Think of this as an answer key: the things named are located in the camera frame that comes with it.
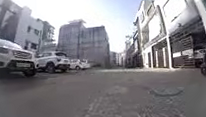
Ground white building with garage gates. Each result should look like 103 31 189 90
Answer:
131 0 206 71

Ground row of distant buildings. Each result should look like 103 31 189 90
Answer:
108 34 139 69

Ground white building with dark windows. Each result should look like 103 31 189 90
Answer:
0 0 58 57

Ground white car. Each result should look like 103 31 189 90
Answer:
35 50 72 74
68 58 92 72
0 34 39 79

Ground grey asphalt road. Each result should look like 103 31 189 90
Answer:
0 61 206 117

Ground round manhole cover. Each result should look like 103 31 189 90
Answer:
149 86 186 98

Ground grey tall building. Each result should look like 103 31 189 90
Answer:
55 17 111 70

